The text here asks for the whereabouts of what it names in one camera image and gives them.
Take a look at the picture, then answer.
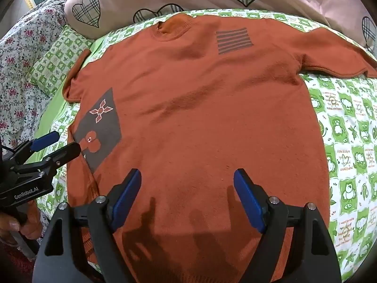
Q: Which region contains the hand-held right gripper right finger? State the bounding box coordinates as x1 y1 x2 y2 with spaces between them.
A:
233 169 342 283

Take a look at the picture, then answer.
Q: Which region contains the green printed checked blanket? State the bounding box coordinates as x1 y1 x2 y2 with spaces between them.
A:
28 7 377 280

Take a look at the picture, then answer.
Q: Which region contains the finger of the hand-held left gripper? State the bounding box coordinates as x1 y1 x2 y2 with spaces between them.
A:
13 131 59 162
38 142 81 177

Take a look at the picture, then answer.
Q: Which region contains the person's left hand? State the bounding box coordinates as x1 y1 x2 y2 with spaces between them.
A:
0 204 42 240

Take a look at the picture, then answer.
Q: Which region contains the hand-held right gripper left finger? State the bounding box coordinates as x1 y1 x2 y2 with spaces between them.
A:
35 169 142 283

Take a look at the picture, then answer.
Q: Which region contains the orange knit sweater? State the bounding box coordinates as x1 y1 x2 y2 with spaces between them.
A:
62 13 377 283

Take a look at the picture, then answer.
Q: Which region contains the floral quilt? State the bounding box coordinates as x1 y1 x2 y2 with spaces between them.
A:
0 0 78 154

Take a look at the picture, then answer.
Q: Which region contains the green checked pillow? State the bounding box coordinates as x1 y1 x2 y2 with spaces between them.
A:
28 25 95 96

